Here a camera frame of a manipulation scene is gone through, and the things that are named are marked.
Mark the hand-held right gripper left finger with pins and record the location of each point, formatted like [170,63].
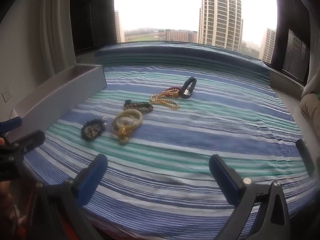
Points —
[91,180]

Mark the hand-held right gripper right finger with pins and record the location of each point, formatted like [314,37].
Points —
[225,180]

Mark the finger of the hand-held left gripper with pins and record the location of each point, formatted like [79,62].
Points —
[28,140]
[12,125]

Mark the grey board panel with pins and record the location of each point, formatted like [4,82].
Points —
[62,90]

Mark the pale yellow bangle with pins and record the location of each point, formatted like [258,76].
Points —
[136,112]

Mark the person's left forearm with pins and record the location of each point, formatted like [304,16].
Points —
[5,202]

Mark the blue green striped blanket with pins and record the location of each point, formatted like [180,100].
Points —
[175,142]

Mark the black slanted bar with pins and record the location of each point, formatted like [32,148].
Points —
[304,155]

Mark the grey white curtain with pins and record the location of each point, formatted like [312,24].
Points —
[55,30]

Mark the slim beige tower building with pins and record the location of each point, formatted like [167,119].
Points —
[268,45]

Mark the narrow beige building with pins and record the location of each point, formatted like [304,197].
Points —
[119,27]

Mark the slatted window vent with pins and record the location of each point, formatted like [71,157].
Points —
[296,52]

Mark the low brown buildings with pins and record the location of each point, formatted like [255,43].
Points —
[180,35]

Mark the tall beige tower building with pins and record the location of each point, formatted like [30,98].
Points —
[220,17]

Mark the white wall socket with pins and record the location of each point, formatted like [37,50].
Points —
[7,94]

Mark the dark window frame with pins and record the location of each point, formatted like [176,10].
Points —
[90,17]
[287,10]

